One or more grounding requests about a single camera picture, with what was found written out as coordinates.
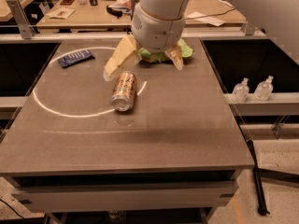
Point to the clear bottle right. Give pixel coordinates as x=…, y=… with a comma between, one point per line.
x=264, y=89

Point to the brown wallet on desk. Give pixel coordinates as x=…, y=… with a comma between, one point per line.
x=67, y=2

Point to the left metal bracket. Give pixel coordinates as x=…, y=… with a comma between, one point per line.
x=25, y=28

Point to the blue snack bar wrapper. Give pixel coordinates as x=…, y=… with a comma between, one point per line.
x=75, y=58

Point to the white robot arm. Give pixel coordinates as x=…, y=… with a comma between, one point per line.
x=278, y=19

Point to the white packet on desk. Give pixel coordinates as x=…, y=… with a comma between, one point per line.
x=61, y=13

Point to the black floor pole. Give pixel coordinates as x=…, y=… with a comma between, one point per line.
x=262, y=207

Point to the metal bracket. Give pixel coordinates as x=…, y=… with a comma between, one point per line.
x=249, y=29
x=25, y=28

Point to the clear bottle left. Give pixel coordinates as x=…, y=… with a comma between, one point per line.
x=240, y=91

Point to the white paper sheet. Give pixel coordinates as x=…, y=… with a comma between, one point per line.
x=200, y=18

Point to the black sunglasses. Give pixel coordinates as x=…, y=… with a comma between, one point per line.
x=114, y=12

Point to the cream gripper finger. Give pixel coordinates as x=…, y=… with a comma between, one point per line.
x=175, y=55
x=124, y=57

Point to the green chip bag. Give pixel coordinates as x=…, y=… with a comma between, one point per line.
x=161, y=57

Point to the right metal bracket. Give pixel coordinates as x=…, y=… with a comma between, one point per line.
x=249, y=29

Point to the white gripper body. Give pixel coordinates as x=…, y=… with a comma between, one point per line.
x=159, y=32

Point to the orange soda can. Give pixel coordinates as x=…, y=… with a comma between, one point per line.
x=124, y=92

